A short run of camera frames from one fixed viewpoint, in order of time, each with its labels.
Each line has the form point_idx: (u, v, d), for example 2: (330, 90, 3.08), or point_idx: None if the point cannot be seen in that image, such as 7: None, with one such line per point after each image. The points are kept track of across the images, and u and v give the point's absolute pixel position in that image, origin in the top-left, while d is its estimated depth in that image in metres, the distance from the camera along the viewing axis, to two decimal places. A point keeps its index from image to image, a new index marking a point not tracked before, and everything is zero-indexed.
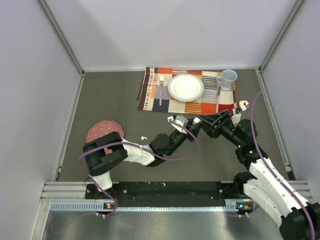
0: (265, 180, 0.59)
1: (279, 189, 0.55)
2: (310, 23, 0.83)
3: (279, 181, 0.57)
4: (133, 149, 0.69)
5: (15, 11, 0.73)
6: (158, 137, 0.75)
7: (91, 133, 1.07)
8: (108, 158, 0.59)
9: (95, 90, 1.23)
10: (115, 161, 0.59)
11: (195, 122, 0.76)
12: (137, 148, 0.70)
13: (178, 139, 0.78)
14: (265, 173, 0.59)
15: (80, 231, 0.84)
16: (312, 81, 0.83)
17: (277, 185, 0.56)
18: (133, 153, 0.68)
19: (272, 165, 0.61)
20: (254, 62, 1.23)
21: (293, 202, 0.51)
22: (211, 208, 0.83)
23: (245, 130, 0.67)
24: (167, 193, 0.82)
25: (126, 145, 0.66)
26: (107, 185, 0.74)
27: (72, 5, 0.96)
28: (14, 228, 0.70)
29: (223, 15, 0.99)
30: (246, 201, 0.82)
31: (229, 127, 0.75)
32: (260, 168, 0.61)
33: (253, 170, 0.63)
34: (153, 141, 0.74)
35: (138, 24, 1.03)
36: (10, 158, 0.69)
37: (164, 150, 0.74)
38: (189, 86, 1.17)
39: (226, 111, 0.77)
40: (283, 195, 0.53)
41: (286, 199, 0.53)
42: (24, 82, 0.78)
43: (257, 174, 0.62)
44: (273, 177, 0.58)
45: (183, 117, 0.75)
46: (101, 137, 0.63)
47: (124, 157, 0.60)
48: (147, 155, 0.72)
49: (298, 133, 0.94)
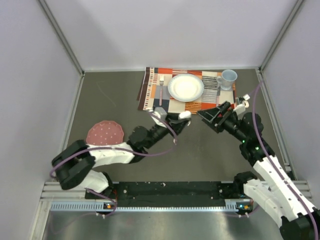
0: (271, 181, 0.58)
1: (285, 192, 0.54)
2: (310, 23, 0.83)
3: (286, 184, 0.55)
4: (104, 153, 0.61)
5: (15, 11, 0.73)
6: (135, 130, 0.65)
7: (91, 132, 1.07)
8: (74, 169, 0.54)
9: (94, 90, 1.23)
10: (84, 170, 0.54)
11: (181, 117, 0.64)
12: (109, 150, 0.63)
13: (158, 133, 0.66)
14: (271, 174, 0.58)
15: (80, 231, 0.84)
16: (312, 81, 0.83)
17: (284, 187, 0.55)
18: (105, 156, 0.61)
19: (279, 164, 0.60)
20: (255, 62, 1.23)
21: (299, 207, 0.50)
22: (211, 208, 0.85)
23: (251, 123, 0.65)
24: (167, 193, 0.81)
25: (94, 151, 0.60)
26: (103, 185, 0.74)
27: (72, 5, 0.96)
28: (13, 228, 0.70)
29: (223, 15, 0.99)
30: (246, 201, 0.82)
31: (232, 121, 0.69)
32: (266, 168, 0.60)
33: (258, 168, 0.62)
34: (131, 136, 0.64)
35: (138, 23, 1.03)
36: (10, 158, 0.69)
37: (142, 143, 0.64)
38: (189, 85, 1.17)
39: (225, 104, 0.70)
40: (289, 199, 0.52)
41: (292, 204, 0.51)
42: (24, 82, 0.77)
43: (262, 172, 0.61)
44: (280, 178, 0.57)
45: (162, 109, 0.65)
46: (66, 149, 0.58)
47: (91, 164, 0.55)
48: (123, 154, 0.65)
49: (298, 133, 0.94)
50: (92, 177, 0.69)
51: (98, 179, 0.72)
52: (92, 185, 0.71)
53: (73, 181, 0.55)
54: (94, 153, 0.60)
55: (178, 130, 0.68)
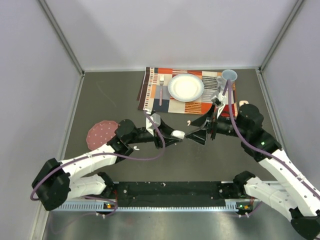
0: (282, 177, 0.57)
1: (299, 189, 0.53)
2: (310, 24, 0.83)
3: (300, 180, 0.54)
4: (80, 165, 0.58)
5: (15, 10, 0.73)
6: (120, 124, 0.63)
7: (91, 132, 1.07)
8: (51, 190, 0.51)
9: (94, 90, 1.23)
10: (60, 189, 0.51)
11: (174, 135, 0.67)
12: (85, 160, 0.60)
13: (144, 135, 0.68)
14: (282, 171, 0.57)
15: (80, 231, 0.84)
16: (312, 81, 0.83)
17: (298, 184, 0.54)
18: (81, 168, 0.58)
19: (288, 159, 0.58)
20: (255, 62, 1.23)
21: (316, 204, 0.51)
22: (211, 208, 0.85)
23: (249, 117, 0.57)
24: (167, 193, 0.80)
25: (67, 167, 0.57)
26: (99, 189, 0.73)
27: (72, 5, 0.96)
28: (13, 228, 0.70)
29: (223, 15, 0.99)
30: (246, 201, 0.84)
31: (225, 122, 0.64)
32: (276, 165, 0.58)
33: (267, 165, 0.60)
34: (117, 131, 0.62)
35: (138, 24, 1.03)
36: (10, 158, 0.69)
37: (128, 138, 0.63)
38: (189, 86, 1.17)
39: (208, 121, 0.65)
40: (305, 197, 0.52)
41: (309, 201, 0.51)
42: (24, 82, 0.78)
43: (271, 168, 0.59)
44: (293, 175, 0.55)
45: (158, 118, 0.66)
46: (40, 172, 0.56)
47: (67, 182, 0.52)
48: (104, 158, 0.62)
49: (298, 133, 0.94)
50: (83, 185, 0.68)
51: (93, 184, 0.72)
52: (89, 191, 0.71)
53: (57, 199, 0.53)
54: (67, 169, 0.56)
55: (165, 143, 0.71)
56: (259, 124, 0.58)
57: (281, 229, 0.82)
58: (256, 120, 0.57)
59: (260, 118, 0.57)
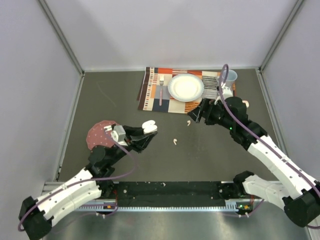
0: (268, 160, 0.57)
1: (285, 170, 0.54)
2: (310, 23, 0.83)
3: (285, 162, 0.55)
4: (55, 199, 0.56)
5: (15, 11, 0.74)
6: (92, 151, 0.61)
7: (91, 132, 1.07)
8: (29, 229, 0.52)
9: (94, 90, 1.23)
10: (38, 228, 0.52)
11: (146, 131, 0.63)
12: (62, 193, 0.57)
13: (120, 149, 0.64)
14: (268, 154, 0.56)
15: (80, 232, 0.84)
16: (312, 81, 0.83)
17: (283, 166, 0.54)
18: (56, 202, 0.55)
19: (273, 143, 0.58)
20: (255, 62, 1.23)
21: (301, 183, 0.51)
22: (211, 208, 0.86)
23: (233, 106, 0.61)
24: (167, 193, 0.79)
25: (43, 204, 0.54)
26: (95, 195, 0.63)
27: (72, 5, 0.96)
28: (12, 228, 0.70)
29: (223, 15, 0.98)
30: (246, 201, 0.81)
31: (217, 110, 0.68)
32: (262, 149, 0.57)
33: (253, 151, 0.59)
34: (89, 158, 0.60)
35: (138, 23, 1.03)
36: (11, 157, 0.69)
37: (103, 163, 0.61)
38: (189, 86, 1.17)
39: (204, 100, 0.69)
40: (290, 177, 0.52)
41: (294, 181, 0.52)
42: (24, 82, 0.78)
43: (258, 154, 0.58)
44: (277, 157, 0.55)
45: (121, 128, 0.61)
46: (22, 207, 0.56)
47: (43, 219, 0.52)
48: (81, 187, 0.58)
49: (298, 132, 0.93)
50: None
51: (84, 196, 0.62)
52: (84, 202, 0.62)
53: (40, 231, 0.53)
54: (43, 207, 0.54)
55: (144, 143, 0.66)
56: (243, 112, 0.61)
57: (281, 228, 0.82)
58: (239, 108, 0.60)
59: (242, 107, 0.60)
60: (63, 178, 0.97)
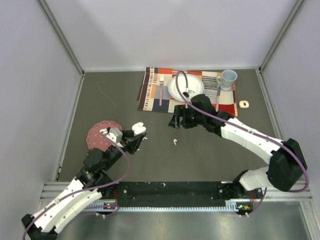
0: (239, 137, 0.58)
1: (253, 140, 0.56)
2: (310, 23, 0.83)
3: (251, 133, 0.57)
4: (50, 214, 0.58)
5: (15, 11, 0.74)
6: (89, 153, 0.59)
7: (91, 133, 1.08)
8: None
9: (95, 90, 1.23)
10: None
11: (137, 133, 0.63)
12: (55, 207, 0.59)
13: (115, 152, 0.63)
14: (237, 132, 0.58)
15: (80, 232, 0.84)
16: (312, 81, 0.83)
17: (251, 137, 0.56)
18: (51, 217, 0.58)
19: (240, 122, 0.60)
20: (255, 62, 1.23)
21: (270, 146, 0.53)
22: (211, 208, 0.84)
23: (197, 100, 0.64)
24: (167, 193, 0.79)
25: (39, 220, 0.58)
26: (96, 197, 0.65)
27: (72, 5, 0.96)
28: (12, 229, 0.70)
29: (223, 15, 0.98)
30: (247, 201, 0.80)
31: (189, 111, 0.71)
32: (230, 129, 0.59)
33: (225, 134, 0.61)
34: (84, 161, 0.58)
35: (138, 24, 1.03)
36: (11, 157, 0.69)
37: (99, 166, 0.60)
38: (188, 86, 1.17)
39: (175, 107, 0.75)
40: (259, 144, 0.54)
41: (263, 146, 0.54)
42: (24, 82, 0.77)
43: (229, 135, 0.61)
44: (245, 131, 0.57)
45: (117, 129, 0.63)
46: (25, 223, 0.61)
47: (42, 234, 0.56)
48: (73, 198, 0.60)
49: (298, 132, 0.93)
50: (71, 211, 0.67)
51: (84, 201, 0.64)
52: (85, 206, 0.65)
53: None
54: (39, 223, 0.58)
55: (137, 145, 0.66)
56: (207, 104, 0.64)
57: (281, 228, 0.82)
58: (203, 101, 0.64)
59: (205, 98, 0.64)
60: (63, 178, 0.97)
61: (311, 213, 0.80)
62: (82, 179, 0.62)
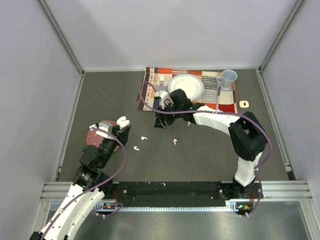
0: (207, 120, 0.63)
1: (217, 118, 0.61)
2: (310, 23, 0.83)
3: (215, 112, 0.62)
4: (58, 224, 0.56)
5: (15, 11, 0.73)
6: (83, 153, 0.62)
7: (91, 133, 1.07)
8: None
9: (94, 90, 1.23)
10: None
11: (123, 126, 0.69)
12: (62, 216, 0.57)
13: (107, 147, 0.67)
14: (205, 115, 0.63)
15: (80, 231, 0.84)
16: (312, 81, 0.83)
17: (215, 116, 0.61)
18: (61, 226, 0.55)
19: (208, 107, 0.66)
20: (255, 62, 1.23)
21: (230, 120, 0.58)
22: (211, 208, 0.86)
23: (173, 93, 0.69)
24: (167, 193, 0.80)
25: (48, 233, 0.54)
26: (98, 197, 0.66)
27: (72, 5, 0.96)
28: (13, 228, 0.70)
29: (223, 15, 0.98)
30: (246, 201, 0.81)
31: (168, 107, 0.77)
32: (200, 114, 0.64)
33: (198, 120, 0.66)
34: (81, 160, 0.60)
35: (138, 24, 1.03)
36: (11, 157, 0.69)
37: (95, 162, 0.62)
38: (188, 86, 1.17)
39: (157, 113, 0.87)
40: (222, 120, 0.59)
41: (225, 121, 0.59)
42: (24, 82, 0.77)
43: (201, 120, 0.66)
44: (210, 112, 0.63)
45: (106, 122, 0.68)
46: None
47: None
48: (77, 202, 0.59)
49: (298, 132, 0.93)
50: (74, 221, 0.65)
51: (88, 205, 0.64)
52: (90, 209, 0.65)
53: None
54: (50, 236, 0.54)
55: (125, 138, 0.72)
56: (183, 96, 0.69)
57: (281, 228, 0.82)
58: (179, 95, 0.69)
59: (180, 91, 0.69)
60: (63, 178, 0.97)
61: (311, 213, 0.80)
62: (80, 183, 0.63)
